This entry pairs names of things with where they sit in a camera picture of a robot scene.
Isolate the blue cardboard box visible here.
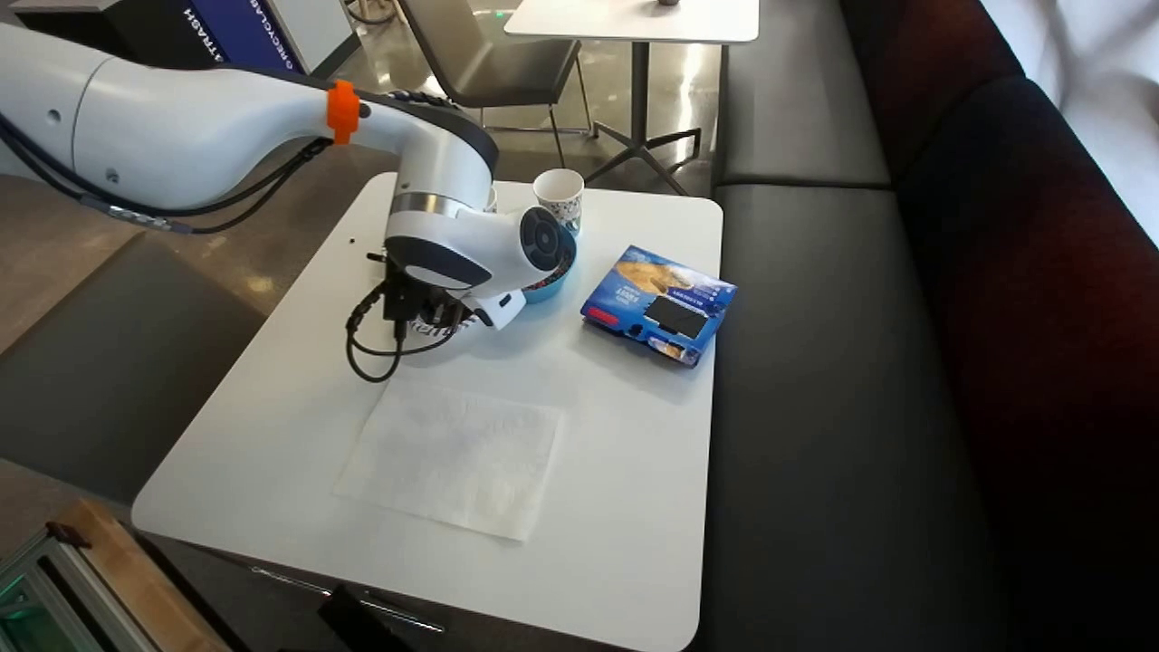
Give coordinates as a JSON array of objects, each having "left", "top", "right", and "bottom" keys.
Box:
[{"left": 579, "top": 243, "right": 738, "bottom": 369}]

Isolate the white paper napkin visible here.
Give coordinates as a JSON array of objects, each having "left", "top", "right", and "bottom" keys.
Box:
[{"left": 334, "top": 372, "right": 571, "bottom": 546}]

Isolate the blue bowl with candy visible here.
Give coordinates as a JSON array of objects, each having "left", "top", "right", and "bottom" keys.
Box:
[{"left": 516, "top": 261, "right": 579, "bottom": 308}]

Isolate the white side table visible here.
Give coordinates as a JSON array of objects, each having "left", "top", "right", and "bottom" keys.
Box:
[{"left": 502, "top": 0, "right": 763, "bottom": 193}]

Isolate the patterned white paper cup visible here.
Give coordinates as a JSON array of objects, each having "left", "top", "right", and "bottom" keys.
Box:
[{"left": 530, "top": 167, "right": 585, "bottom": 234}]

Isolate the black robot stand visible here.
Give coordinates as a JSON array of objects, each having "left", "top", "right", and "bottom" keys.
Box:
[{"left": 314, "top": 579, "right": 417, "bottom": 652}]

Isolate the grey chair with metal legs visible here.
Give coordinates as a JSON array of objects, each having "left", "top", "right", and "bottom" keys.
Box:
[{"left": 394, "top": 0, "right": 597, "bottom": 173}]

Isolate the grey upholstered ottoman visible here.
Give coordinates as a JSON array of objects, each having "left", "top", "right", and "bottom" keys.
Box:
[{"left": 0, "top": 231, "right": 270, "bottom": 508}]

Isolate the black bench seat cushion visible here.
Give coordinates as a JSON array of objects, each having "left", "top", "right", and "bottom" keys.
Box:
[
  {"left": 716, "top": 0, "right": 895, "bottom": 193},
  {"left": 690, "top": 179, "right": 1027, "bottom": 652}
]

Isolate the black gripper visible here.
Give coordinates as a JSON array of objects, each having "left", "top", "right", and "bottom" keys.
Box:
[{"left": 381, "top": 253, "right": 473, "bottom": 352}]

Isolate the black and blue cabinet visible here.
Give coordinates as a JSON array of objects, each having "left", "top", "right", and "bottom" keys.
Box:
[{"left": 112, "top": 0, "right": 365, "bottom": 89}]

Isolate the orange strap on arm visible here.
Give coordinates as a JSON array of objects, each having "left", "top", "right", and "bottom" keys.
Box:
[{"left": 321, "top": 77, "right": 365, "bottom": 148}]

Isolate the wooden board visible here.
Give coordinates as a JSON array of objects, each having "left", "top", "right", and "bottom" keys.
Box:
[{"left": 45, "top": 497, "right": 230, "bottom": 652}]

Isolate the dark bench sofa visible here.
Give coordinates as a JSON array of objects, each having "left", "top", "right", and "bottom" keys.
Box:
[{"left": 836, "top": 0, "right": 1159, "bottom": 652}]

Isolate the metal framed tray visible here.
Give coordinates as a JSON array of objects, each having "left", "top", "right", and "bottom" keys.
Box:
[{"left": 0, "top": 536, "right": 159, "bottom": 652}]

